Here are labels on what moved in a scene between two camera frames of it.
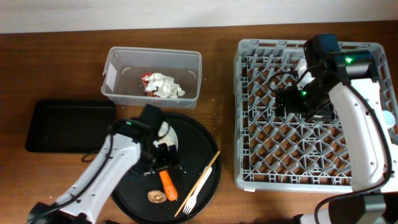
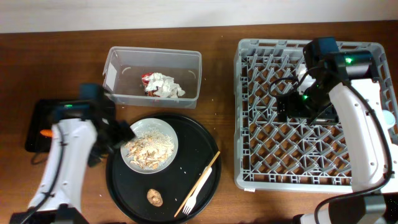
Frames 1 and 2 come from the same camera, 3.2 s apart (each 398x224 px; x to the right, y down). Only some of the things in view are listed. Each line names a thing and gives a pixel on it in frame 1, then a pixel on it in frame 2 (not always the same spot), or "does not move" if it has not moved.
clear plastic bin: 124,67 does not move
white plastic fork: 192,200 does not move
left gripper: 165,160 to 117,129
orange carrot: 171,190 to 47,132
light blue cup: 389,118 does not move
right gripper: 291,106 does not move
